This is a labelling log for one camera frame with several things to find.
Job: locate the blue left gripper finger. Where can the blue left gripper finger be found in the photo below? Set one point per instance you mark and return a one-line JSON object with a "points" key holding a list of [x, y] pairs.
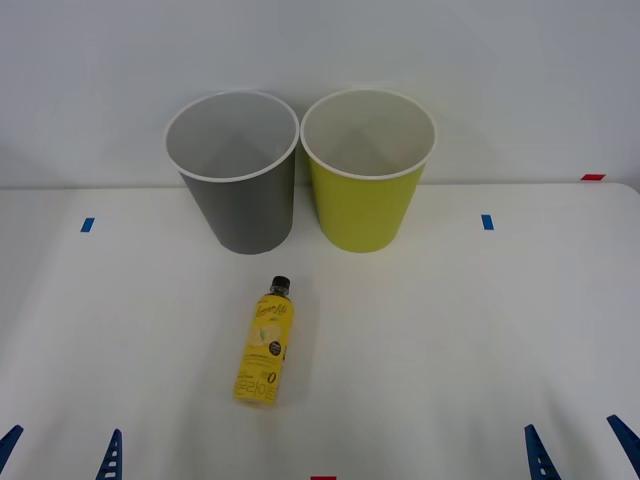
{"points": [[112, 457], [9, 438]]}

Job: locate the yellow-green plastic waste bin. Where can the yellow-green plastic waste bin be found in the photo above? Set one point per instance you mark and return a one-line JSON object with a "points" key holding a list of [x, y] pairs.
{"points": [[365, 215]]}

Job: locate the grey plastic waste bin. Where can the grey plastic waste bin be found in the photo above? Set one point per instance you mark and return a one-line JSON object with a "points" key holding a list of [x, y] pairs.
{"points": [[250, 215]]}

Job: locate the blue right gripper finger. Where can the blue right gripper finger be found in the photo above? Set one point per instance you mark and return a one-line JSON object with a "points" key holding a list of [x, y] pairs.
{"points": [[539, 457], [627, 437]]}

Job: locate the yellow label plastic bottle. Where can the yellow label plastic bottle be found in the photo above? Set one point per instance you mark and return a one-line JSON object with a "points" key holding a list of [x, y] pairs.
{"points": [[262, 350]]}

